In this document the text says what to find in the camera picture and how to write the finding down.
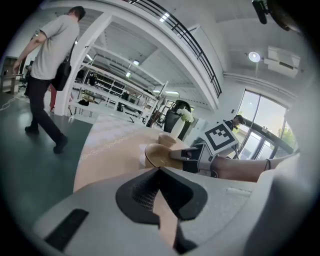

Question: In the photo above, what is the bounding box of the red chair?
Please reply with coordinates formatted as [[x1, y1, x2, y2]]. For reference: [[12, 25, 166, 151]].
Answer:
[[49, 83, 58, 111]]

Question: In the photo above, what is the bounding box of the brown ceramic bowl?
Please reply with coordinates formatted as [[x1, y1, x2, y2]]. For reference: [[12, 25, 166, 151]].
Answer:
[[158, 132, 178, 146], [138, 143, 185, 172]]

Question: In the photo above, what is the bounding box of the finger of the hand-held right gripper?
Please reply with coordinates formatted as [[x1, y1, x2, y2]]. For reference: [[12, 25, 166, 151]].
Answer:
[[182, 159, 201, 173], [168, 146, 201, 161]]

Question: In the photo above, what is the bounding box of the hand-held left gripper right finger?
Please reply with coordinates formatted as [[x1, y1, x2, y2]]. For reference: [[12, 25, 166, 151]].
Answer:
[[159, 166, 260, 256]]

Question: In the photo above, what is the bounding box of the black office chair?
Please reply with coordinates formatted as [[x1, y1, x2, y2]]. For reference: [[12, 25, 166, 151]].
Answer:
[[163, 99, 193, 141]]

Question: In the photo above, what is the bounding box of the wooden side table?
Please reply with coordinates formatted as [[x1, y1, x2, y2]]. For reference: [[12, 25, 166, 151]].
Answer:
[[0, 74, 21, 95]]

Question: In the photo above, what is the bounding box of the person's right forearm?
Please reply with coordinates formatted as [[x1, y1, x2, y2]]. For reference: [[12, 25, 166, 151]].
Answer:
[[212, 154, 278, 183]]

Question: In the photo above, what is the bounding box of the white vase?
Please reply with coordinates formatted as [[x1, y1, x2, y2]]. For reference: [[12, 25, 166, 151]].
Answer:
[[169, 117, 187, 141]]

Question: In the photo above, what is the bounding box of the black balcony railing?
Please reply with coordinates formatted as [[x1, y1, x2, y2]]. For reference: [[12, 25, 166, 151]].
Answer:
[[129, 0, 223, 98]]

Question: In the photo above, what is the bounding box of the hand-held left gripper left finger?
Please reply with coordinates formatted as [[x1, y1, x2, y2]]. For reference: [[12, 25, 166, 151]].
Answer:
[[32, 167, 174, 256]]

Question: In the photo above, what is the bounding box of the white air conditioner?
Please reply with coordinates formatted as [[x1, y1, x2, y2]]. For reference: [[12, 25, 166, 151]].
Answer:
[[263, 45, 301, 78]]

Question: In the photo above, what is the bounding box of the white shelving unit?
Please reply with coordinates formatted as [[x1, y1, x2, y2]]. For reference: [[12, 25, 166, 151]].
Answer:
[[68, 42, 166, 123]]

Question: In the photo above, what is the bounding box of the black shoulder bag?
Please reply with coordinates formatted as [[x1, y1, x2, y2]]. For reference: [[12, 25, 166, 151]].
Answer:
[[51, 41, 76, 92]]

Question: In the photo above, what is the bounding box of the white flower bouquet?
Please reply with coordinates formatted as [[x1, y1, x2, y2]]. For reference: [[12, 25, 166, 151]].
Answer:
[[176, 107, 195, 123]]

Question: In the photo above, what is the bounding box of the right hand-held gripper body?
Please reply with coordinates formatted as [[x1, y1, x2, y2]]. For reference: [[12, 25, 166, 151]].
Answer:
[[196, 120, 239, 176]]

